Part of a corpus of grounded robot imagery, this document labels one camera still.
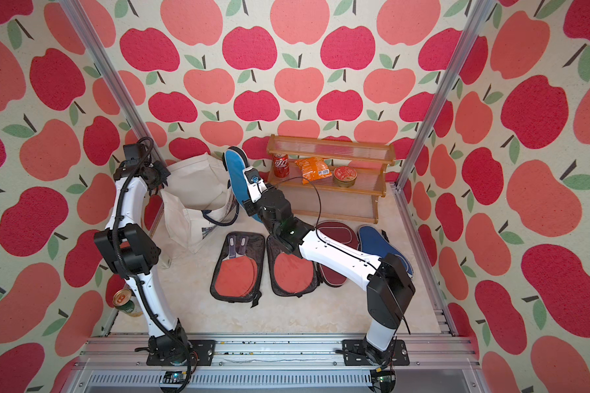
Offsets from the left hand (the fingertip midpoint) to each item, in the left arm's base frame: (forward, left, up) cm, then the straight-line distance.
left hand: (167, 173), depth 94 cm
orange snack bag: (+6, -58, -2) cm, 58 cm away
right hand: (-19, -37, +13) cm, 44 cm away
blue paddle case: (-17, -82, -20) cm, 86 cm away
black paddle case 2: (-32, -48, -20) cm, 62 cm away
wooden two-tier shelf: (+4, -65, -6) cm, 65 cm away
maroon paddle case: (-15, -71, -19) cm, 75 cm away
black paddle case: (-31, -29, -23) cm, 48 cm away
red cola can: (+4, -44, +1) cm, 45 cm away
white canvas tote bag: (+3, -4, -20) cm, 20 cm away
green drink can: (-45, +3, -13) cm, 47 cm away
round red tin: (+2, -70, -3) cm, 70 cm away
